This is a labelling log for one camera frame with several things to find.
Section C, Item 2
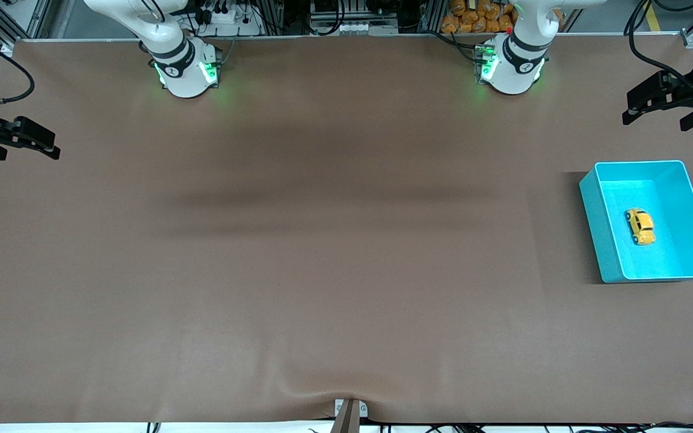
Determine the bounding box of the metal table clamp bracket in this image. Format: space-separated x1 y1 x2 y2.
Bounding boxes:
334 398 369 433

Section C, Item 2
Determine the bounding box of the white terminal block row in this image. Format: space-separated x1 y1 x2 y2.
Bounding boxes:
310 18 399 35

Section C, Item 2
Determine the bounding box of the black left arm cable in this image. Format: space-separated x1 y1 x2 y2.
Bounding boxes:
623 0 693 92

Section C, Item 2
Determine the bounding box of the orange round items pile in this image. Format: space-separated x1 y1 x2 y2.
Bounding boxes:
441 0 519 34

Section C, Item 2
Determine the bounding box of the brown table mat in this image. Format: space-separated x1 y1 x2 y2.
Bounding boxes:
0 33 693 425

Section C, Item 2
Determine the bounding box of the yellow beetle toy car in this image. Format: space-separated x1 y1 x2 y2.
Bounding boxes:
624 208 656 246

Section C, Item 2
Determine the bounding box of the teal plastic bin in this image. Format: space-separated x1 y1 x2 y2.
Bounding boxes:
579 159 693 284

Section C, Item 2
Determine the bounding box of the white power strip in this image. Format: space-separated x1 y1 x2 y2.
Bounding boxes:
199 3 263 37

